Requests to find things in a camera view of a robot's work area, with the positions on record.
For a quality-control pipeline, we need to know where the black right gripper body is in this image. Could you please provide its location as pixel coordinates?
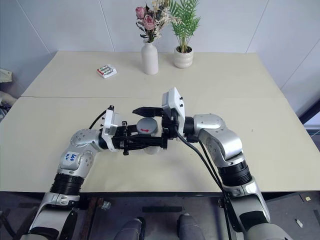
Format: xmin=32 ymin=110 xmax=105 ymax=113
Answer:
xmin=160 ymin=112 xmax=186 ymax=151

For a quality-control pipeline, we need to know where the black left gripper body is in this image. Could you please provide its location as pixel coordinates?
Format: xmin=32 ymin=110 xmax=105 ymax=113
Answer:
xmin=111 ymin=120 xmax=131 ymax=156

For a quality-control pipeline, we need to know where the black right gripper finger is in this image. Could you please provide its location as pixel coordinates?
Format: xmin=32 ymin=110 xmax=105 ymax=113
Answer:
xmin=132 ymin=106 xmax=164 ymax=118
xmin=151 ymin=136 xmax=168 ymax=151

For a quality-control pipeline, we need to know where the grey jar lid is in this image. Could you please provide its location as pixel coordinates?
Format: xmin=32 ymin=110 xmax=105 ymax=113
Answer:
xmin=136 ymin=117 xmax=159 ymax=135

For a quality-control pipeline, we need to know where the white battery box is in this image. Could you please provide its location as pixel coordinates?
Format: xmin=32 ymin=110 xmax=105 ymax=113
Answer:
xmin=96 ymin=64 xmax=118 ymax=80

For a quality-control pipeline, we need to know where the white ceramic vase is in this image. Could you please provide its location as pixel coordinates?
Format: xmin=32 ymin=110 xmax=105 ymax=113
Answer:
xmin=140 ymin=41 xmax=160 ymax=76

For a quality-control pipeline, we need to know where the white ribbed plant pot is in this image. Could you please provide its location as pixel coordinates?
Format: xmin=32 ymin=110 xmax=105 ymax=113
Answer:
xmin=173 ymin=45 xmax=195 ymax=69

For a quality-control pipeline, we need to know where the dark rounded grey shape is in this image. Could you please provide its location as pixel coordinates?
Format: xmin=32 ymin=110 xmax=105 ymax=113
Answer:
xmin=115 ymin=216 xmax=146 ymax=240
xmin=176 ymin=212 xmax=200 ymax=240

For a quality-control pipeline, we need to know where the dried pink flower bouquet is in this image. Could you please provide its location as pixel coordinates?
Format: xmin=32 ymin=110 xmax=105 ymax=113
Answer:
xmin=134 ymin=0 xmax=176 ymax=44

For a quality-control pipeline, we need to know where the green palm plant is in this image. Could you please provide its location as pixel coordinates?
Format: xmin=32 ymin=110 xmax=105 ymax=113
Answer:
xmin=166 ymin=0 xmax=202 ymax=54

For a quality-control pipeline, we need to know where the cream cloth bundle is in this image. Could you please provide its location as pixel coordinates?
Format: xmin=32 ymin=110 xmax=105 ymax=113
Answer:
xmin=0 ymin=89 xmax=18 ymax=109

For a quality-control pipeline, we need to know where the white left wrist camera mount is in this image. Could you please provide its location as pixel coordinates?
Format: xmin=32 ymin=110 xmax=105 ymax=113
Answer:
xmin=99 ymin=106 xmax=123 ymax=153

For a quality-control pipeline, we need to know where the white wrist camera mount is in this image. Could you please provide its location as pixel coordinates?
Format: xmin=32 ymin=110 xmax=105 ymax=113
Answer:
xmin=99 ymin=106 xmax=123 ymax=153
xmin=161 ymin=87 xmax=186 ymax=119

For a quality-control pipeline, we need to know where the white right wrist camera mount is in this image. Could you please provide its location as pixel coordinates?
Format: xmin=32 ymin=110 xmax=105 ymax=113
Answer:
xmin=161 ymin=87 xmax=186 ymax=119

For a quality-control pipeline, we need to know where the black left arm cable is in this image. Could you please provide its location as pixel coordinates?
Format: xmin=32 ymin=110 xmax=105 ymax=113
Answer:
xmin=88 ymin=111 xmax=111 ymax=131

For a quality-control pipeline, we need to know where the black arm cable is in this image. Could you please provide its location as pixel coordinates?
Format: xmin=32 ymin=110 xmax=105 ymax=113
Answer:
xmin=198 ymin=139 xmax=232 ymax=237
xmin=88 ymin=111 xmax=111 ymax=131
xmin=170 ymin=116 xmax=248 ymax=235

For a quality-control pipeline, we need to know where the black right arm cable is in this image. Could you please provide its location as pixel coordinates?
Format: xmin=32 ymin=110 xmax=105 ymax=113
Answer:
xmin=170 ymin=116 xmax=248 ymax=235
xmin=198 ymin=139 xmax=232 ymax=237

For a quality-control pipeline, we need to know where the rusty table frame bar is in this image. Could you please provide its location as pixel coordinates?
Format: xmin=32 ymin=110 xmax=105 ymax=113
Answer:
xmin=84 ymin=197 xmax=105 ymax=240

